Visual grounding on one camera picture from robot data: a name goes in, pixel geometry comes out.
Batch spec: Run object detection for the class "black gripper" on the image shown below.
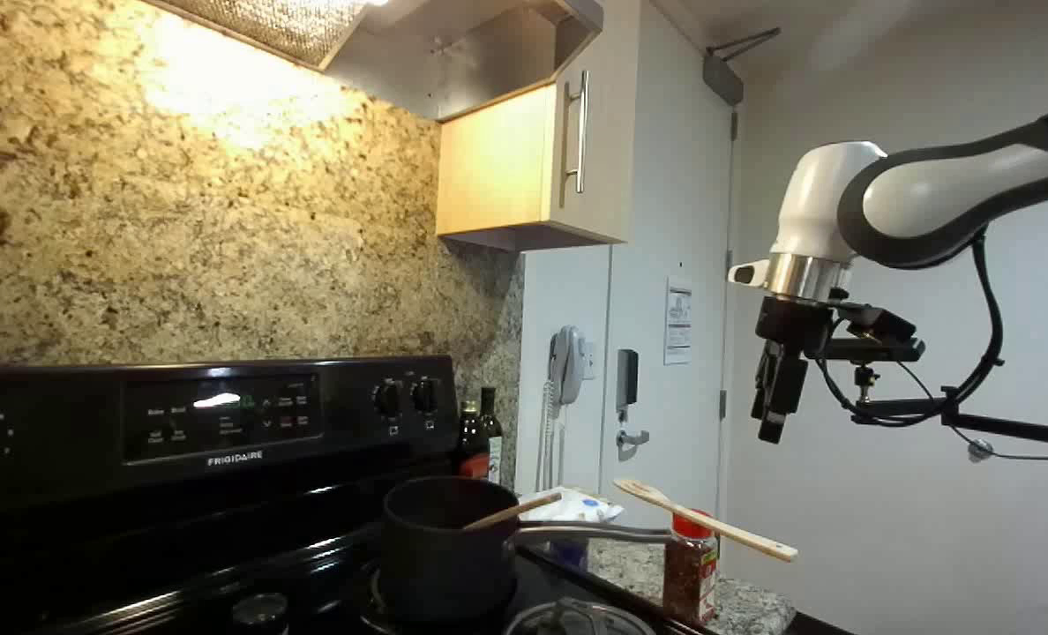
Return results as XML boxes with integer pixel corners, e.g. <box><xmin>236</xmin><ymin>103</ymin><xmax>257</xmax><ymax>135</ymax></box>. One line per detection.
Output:
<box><xmin>753</xmin><ymin>294</ymin><xmax>837</xmax><ymax>447</ymax></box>

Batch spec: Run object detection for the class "long wooden spoon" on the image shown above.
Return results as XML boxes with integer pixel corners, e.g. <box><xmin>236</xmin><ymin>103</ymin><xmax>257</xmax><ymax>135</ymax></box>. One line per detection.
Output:
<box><xmin>611</xmin><ymin>473</ymin><xmax>801</xmax><ymax>563</ymax></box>

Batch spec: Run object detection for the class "glass pot lid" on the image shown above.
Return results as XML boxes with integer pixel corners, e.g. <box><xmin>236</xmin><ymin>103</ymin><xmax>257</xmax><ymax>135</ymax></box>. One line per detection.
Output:
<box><xmin>503</xmin><ymin>592</ymin><xmax>656</xmax><ymax>635</ymax></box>

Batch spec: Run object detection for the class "black electric stove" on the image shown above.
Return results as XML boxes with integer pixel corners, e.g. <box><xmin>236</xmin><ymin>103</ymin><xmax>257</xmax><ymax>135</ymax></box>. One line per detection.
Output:
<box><xmin>0</xmin><ymin>354</ymin><xmax>714</xmax><ymax>635</ymax></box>

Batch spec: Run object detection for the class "white door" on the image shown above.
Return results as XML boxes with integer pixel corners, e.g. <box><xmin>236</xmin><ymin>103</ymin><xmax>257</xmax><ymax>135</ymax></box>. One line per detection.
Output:
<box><xmin>601</xmin><ymin>100</ymin><xmax>743</xmax><ymax>532</ymax></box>

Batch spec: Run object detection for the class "white paper notice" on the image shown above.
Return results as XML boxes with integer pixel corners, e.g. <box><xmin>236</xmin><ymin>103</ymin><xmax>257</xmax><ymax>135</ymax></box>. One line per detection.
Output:
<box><xmin>659</xmin><ymin>277</ymin><xmax>700</xmax><ymax>368</ymax></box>

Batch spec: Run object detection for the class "black door lock box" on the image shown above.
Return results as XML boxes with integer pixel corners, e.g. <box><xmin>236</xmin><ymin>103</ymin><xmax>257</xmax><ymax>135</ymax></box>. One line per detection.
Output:
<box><xmin>616</xmin><ymin>347</ymin><xmax>643</xmax><ymax>422</ymax></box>

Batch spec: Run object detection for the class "red lid spice jar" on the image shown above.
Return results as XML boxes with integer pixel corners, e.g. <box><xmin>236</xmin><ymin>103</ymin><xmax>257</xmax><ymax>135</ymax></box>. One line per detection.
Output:
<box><xmin>659</xmin><ymin>509</ymin><xmax>724</xmax><ymax>627</ymax></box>

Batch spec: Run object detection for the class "white plastic package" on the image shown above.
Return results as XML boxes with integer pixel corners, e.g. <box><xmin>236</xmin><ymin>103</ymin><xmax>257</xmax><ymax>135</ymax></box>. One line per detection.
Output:
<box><xmin>519</xmin><ymin>482</ymin><xmax>625</xmax><ymax>529</ymax></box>

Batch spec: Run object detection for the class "thin wooden utensil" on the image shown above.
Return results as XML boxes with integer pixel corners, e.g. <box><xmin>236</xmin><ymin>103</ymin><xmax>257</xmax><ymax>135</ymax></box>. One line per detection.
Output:
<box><xmin>461</xmin><ymin>488</ymin><xmax>565</xmax><ymax>535</ymax></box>

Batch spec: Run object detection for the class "dark bottle white label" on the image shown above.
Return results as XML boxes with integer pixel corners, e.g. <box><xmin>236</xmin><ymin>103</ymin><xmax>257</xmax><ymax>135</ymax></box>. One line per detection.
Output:
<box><xmin>480</xmin><ymin>386</ymin><xmax>507</xmax><ymax>488</ymax></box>

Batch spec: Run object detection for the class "dark olive oil bottle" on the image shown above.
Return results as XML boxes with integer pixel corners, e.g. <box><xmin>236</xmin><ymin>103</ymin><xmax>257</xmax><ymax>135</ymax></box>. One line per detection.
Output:
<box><xmin>454</xmin><ymin>404</ymin><xmax>487</xmax><ymax>482</ymax></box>

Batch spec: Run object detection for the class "grey door closer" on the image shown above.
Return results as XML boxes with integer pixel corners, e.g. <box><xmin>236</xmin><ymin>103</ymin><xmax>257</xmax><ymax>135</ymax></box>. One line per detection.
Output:
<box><xmin>700</xmin><ymin>26</ymin><xmax>785</xmax><ymax>110</ymax></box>

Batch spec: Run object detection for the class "steel range hood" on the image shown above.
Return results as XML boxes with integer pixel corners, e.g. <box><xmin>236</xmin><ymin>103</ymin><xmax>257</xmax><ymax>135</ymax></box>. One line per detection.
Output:
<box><xmin>146</xmin><ymin>0</ymin><xmax>609</xmax><ymax>123</ymax></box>

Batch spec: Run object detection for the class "silver door handle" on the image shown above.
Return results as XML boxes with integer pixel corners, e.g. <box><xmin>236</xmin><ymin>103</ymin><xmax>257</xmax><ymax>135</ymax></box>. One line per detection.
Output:
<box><xmin>616</xmin><ymin>422</ymin><xmax>652</xmax><ymax>461</ymax></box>

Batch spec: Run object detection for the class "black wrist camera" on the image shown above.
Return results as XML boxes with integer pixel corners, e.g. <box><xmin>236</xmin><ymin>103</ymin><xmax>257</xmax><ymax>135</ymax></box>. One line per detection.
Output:
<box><xmin>831</xmin><ymin>300</ymin><xmax>908</xmax><ymax>347</ymax></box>

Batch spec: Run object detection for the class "black stereo camera bar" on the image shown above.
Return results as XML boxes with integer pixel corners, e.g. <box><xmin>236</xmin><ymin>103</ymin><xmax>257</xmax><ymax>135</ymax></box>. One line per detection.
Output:
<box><xmin>833</xmin><ymin>337</ymin><xmax>928</xmax><ymax>368</ymax></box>

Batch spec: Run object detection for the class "thin grey cable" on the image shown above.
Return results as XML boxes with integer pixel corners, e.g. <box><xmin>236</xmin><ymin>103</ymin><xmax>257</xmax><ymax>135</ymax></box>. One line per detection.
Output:
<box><xmin>948</xmin><ymin>422</ymin><xmax>1048</xmax><ymax>465</ymax></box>

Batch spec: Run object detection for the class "white wall phone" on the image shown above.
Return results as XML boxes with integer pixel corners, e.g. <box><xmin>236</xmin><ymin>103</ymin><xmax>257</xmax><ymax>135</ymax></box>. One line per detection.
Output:
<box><xmin>533</xmin><ymin>324</ymin><xmax>601</xmax><ymax>489</ymax></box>

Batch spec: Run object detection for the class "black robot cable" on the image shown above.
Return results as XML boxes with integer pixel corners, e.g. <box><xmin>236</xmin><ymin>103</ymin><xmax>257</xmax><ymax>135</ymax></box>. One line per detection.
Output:
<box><xmin>814</xmin><ymin>226</ymin><xmax>1008</xmax><ymax>431</ymax></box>

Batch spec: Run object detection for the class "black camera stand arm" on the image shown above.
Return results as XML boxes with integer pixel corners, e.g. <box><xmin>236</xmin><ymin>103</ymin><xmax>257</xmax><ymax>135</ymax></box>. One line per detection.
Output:
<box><xmin>846</xmin><ymin>361</ymin><xmax>1048</xmax><ymax>453</ymax></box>

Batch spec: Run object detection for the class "dark saucepan with steel handle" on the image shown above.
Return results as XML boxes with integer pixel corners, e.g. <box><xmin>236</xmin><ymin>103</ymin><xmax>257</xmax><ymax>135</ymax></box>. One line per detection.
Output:
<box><xmin>378</xmin><ymin>473</ymin><xmax>679</xmax><ymax>627</ymax></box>

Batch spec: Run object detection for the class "wooden wall cabinet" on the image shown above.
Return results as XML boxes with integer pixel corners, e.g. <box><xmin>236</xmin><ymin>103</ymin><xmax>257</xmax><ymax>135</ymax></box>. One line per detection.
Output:
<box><xmin>436</xmin><ymin>65</ymin><xmax>643</xmax><ymax>255</ymax></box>

